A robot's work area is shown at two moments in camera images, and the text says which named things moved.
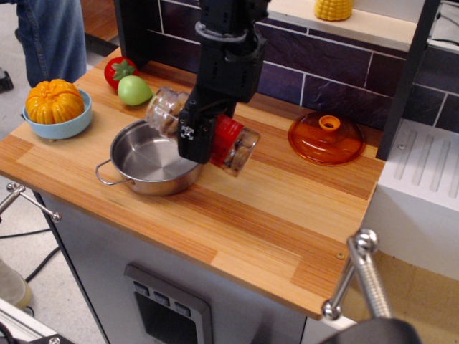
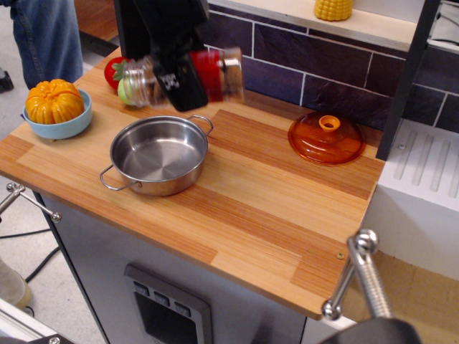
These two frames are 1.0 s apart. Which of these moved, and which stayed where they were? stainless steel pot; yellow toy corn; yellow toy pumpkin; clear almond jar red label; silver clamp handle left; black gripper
Moved: black gripper; clear almond jar red label
Stayed: yellow toy corn; stainless steel pot; silver clamp handle left; yellow toy pumpkin
